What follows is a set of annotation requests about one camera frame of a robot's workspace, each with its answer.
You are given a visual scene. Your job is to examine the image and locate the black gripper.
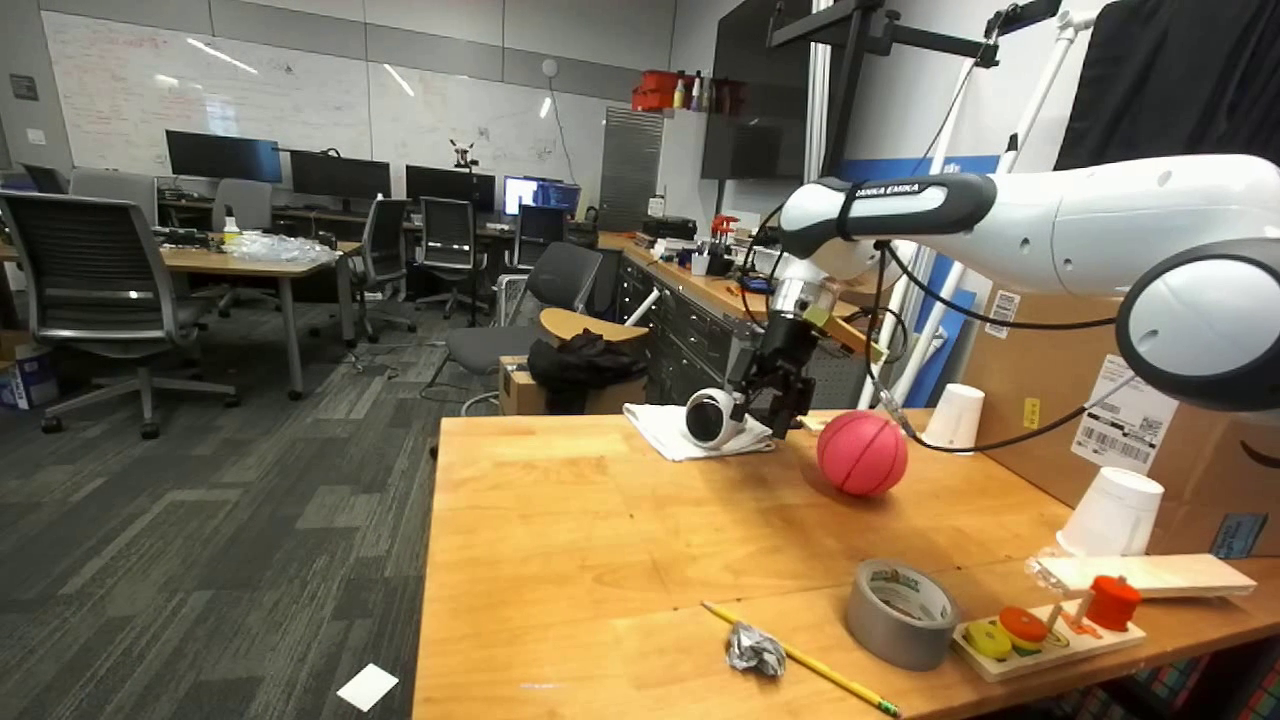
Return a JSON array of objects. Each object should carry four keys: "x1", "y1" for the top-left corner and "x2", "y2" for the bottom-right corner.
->
[{"x1": 736, "y1": 311, "x2": 824, "y2": 438}]

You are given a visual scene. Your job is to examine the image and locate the pink ribbed ball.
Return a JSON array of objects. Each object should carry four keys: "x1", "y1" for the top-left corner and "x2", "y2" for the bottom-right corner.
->
[{"x1": 813, "y1": 408, "x2": 912, "y2": 505}]

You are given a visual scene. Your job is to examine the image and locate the white paper sheet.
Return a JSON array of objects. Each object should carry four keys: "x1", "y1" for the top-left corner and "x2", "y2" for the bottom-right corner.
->
[
  {"x1": 337, "y1": 660, "x2": 403, "y2": 714},
  {"x1": 621, "y1": 401, "x2": 778, "y2": 465}
]

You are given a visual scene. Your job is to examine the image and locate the long wooden workbench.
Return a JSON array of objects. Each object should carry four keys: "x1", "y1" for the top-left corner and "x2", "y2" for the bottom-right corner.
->
[{"x1": 596, "y1": 228, "x2": 885, "y2": 413}]

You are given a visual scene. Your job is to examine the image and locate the small white paper cup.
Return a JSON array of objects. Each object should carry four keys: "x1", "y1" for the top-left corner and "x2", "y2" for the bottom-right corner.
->
[{"x1": 921, "y1": 378, "x2": 990, "y2": 452}]

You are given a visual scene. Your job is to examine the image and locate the black bag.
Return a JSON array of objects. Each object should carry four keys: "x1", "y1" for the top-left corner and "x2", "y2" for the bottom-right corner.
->
[{"x1": 527, "y1": 331, "x2": 657, "y2": 396}]

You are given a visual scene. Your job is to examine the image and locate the round wooden stool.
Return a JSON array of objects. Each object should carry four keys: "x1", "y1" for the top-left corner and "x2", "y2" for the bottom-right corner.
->
[{"x1": 535, "y1": 303, "x2": 657, "y2": 346}]

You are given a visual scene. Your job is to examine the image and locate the crumpled silver foil piece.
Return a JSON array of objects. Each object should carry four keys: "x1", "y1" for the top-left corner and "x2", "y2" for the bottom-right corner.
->
[{"x1": 719, "y1": 619, "x2": 790, "y2": 684}]

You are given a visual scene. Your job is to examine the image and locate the dark padded office chair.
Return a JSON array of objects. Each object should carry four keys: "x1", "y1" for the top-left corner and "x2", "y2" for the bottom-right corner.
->
[{"x1": 453, "y1": 238, "x2": 610, "y2": 393}]

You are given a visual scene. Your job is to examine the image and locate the small brown cardboard box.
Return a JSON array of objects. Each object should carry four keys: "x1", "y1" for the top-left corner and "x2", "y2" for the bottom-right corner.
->
[{"x1": 497, "y1": 352, "x2": 653, "y2": 414}]

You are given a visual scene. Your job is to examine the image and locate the yellow pencil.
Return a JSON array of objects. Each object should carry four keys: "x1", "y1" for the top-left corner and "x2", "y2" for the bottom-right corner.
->
[{"x1": 694, "y1": 595, "x2": 899, "y2": 720}]

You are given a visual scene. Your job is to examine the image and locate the brown cardboard shipping box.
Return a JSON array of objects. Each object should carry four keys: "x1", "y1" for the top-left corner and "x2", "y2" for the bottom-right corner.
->
[{"x1": 956, "y1": 282, "x2": 1280, "y2": 559}]

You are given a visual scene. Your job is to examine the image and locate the grey metal cabinet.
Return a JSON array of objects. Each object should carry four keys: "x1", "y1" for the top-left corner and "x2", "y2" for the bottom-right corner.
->
[{"x1": 596, "y1": 107, "x2": 715, "y2": 237}]

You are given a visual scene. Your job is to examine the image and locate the white slanted poles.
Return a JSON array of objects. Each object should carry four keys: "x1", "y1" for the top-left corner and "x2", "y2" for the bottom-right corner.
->
[{"x1": 855, "y1": 13, "x2": 1074, "y2": 413}]

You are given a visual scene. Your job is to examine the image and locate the red container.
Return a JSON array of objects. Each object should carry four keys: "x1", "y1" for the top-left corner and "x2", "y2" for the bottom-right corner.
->
[{"x1": 626, "y1": 68, "x2": 684, "y2": 116}]

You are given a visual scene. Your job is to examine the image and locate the large white paper cup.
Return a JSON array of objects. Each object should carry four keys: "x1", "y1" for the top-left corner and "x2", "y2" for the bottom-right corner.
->
[{"x1": 1054, "y1": 465, "x2": 1169, "y2": 559}]

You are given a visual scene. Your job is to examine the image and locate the black office chair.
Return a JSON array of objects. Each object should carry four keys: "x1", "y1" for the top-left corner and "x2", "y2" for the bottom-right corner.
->
[
  {"x1": 410, "y1": 191, "x2": 497, "y2": 324},
  {"x1": 350, "y1": 195, "x2": 418, "y2": 337}
]

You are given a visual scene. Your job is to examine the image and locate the red toy cylinder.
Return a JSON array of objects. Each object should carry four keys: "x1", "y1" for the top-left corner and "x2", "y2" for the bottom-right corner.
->
[{"x1": 1079, "y1": 572, "x2": 1146, "y2": 634}]

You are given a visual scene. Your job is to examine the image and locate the long white flat block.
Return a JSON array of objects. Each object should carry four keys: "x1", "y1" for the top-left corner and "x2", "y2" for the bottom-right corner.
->
[{"x1": 1035, "y1": 552, "x2": 1258, "y2": 609}]

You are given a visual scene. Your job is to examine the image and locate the clear plastic bag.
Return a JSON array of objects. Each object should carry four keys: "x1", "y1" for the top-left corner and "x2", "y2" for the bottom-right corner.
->
[{"x1": 237, "y1": 228, "x2": 337, "y2": 268}]

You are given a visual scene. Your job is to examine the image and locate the black hanging cloth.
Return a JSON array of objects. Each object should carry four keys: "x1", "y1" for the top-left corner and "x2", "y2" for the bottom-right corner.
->
[{"x1": 1054, "y1": 0, "x2": 1280, "y2": 172}]

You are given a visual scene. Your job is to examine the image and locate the wooden office desk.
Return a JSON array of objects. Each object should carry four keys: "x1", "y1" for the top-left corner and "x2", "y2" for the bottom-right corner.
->
[{"x1": 155, "y1": 237, "x2": 365, "y2": 401}]

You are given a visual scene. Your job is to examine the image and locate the wide black computer monitor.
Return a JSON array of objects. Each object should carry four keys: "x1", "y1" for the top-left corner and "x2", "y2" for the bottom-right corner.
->
[{"x1": 164, "y1": 128, "x2": 289, "y2": 186}]

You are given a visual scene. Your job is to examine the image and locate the grey mesh office chair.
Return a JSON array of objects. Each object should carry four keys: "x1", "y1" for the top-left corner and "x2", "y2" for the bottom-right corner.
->
[{"x1": 0, "y1": 186, "x2": 248, "y2": 438}]

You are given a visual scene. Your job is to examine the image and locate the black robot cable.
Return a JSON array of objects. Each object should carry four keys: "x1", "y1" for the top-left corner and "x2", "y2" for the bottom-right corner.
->
[{"x1": 872, "y1": 237, "x2": 1128, "y2": 458}]

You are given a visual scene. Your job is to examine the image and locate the grey duct tape roll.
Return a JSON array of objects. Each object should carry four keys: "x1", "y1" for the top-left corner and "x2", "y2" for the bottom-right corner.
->
[{"x1": 840, "y1": 554, "x2": 961, "y2": 671}]

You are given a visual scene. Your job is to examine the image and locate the yellow-green toy ring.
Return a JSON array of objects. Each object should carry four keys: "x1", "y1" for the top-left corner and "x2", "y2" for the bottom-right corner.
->
[{"x1": 964, "y1": 617, "x2": 1014, "y2": 665}]

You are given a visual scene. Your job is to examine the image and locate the black camera stand pole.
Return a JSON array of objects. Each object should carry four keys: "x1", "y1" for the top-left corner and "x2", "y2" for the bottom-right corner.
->
[{"x1": 795, "y1": 0, "x2": 1002, "y2": 186}]

